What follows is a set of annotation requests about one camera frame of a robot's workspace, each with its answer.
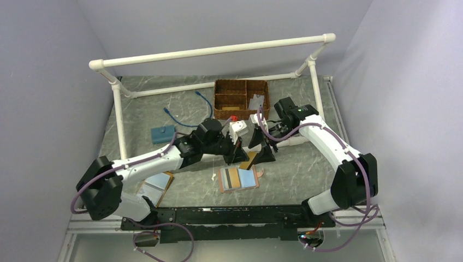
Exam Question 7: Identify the brown wicker divided basket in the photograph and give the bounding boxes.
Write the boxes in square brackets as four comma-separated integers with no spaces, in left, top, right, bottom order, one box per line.
[212,79,271,120]

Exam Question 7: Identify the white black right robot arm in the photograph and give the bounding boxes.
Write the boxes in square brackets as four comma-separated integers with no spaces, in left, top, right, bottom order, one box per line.
[250,97,378,227]

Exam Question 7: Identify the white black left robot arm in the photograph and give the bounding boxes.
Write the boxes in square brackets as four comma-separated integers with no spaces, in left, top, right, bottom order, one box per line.
[71,118,249,229]

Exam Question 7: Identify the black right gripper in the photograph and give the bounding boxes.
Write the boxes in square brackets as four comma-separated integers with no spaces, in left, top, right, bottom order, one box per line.
[248,122,296,164]

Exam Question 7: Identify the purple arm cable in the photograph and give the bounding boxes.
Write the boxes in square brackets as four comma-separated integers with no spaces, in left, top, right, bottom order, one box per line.
[70,132,195,262]
[256,106,380,253]

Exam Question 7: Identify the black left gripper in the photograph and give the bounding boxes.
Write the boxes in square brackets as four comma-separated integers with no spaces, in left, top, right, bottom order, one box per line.
[203,132,249,166]

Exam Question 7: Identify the clear plastic card sleeve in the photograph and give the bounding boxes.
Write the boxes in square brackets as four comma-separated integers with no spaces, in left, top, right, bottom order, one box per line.
[136,172,174,207]

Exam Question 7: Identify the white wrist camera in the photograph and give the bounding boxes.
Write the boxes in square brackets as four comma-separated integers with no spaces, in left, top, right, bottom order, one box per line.
[249,112,269,134]
[228,116,249,144]

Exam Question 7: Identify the aluminium extrusion rail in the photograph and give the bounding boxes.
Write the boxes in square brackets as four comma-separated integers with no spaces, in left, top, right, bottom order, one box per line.
[67,209,396,261]

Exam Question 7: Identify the white PVC pipe frame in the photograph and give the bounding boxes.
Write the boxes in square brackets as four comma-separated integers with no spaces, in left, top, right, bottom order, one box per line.
[88,33,336,160]

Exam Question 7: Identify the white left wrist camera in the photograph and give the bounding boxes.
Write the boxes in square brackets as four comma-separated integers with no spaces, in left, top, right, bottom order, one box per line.
[228,116,249,144]

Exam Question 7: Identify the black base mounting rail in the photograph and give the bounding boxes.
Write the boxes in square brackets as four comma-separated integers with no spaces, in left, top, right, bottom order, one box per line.
[121,204,335,243]

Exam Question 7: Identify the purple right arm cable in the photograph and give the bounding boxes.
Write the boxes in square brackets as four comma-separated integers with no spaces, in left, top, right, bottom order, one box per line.
[256,106,380,253]

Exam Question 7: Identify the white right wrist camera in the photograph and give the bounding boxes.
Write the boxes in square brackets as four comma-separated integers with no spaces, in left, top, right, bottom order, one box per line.
[249,112,269,134]

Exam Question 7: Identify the blue ethernet cable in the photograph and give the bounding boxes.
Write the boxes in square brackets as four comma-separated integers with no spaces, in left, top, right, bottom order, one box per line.
[163,91,213,128]

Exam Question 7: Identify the orange credit card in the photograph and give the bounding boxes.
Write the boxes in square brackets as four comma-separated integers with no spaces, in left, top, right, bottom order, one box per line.
[222,106,240,111]
[239,151,258,170]
[221,168,241,190]

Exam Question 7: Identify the grey cards in basket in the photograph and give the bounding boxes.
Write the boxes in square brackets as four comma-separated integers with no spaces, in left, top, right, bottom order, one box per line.
[248,94,265,110]

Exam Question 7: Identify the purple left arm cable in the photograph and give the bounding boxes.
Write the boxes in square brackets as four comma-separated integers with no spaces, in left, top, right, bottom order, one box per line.
[70,132,195,262]

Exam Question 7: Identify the blue leather card holder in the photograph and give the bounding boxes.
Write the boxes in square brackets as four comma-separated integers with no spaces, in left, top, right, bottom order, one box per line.
[151,125,176,144]

